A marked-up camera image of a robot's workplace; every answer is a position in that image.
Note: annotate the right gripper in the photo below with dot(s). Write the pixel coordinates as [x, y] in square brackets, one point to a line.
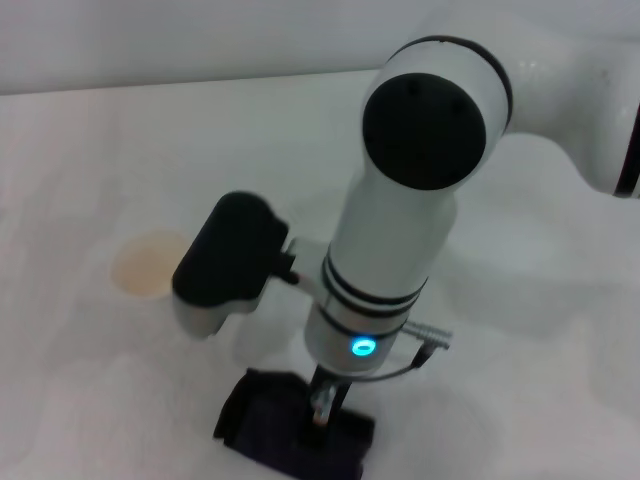
[327, 395]

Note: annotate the dark purple rag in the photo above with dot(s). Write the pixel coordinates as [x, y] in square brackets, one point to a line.
[280, 430]

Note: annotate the white paper cup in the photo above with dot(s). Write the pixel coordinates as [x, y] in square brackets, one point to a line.
[147, 265]

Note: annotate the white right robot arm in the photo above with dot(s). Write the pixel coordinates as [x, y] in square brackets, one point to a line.
[400, 225]

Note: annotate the black and white wrist camera box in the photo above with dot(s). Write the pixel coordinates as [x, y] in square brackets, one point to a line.
[225, 255]

